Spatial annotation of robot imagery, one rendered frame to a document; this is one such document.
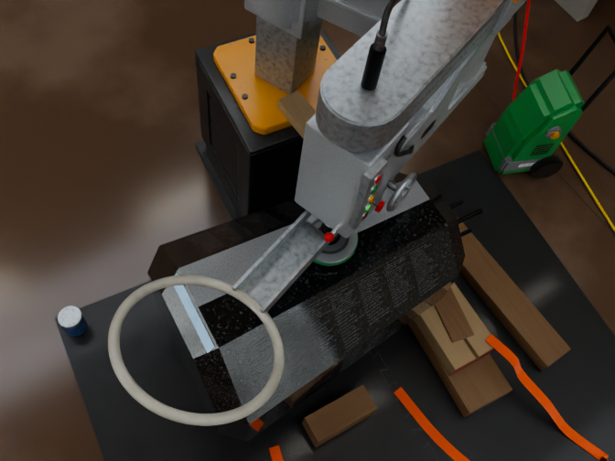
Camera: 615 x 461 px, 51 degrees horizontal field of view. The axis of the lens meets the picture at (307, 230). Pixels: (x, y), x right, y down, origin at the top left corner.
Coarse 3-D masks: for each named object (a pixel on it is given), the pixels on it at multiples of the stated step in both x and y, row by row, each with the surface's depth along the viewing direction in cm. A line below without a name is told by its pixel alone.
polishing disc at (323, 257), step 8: (312, 216) 236; (312, 224) 235; (320, 224) 235; (344, 240) 233; (352, 240) 233; (328, 248) 231; (336, 248) 231; (344, 248) 231; (352, 248) 232; (320, 256) 229; (328, 256) 229; (336, 256) 229; (344, 256) 230
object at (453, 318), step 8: (448, 296) 297; (440, 304) 295; (448, 304) 295; (456, 304) 296; (440, 312) 293; (448, 312) 294; (456, 312) 294; (448, 320) 292; (456, 320) 292; (464, 320) 292; (448, 328) 290; (456, 328) 290; (464, 328) 290; (456, 336) 288; (464, 336) 289
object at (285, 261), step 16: (304, 224) 212; (288, 240) 209; (304, 240) 209; (320, 240) 210; (272, 256) 205; (288, 256) 206; (304, 256) 206; (256, 272) 202; (272, 272) 202; (288, 272) 203; (240, 288) 198; (256, 288) 199; (272, 288) 200; (272, 304) 195
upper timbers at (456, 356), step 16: (464, 304) 298; (416, 320) 299; (432, 320) 292; (480, 320) 294; (432, 336) 290; (448, 336) 289; (480, 336) 291; (448, 352) 286; (464, 352) 286; (480, 352) 287; (448, 368) 288
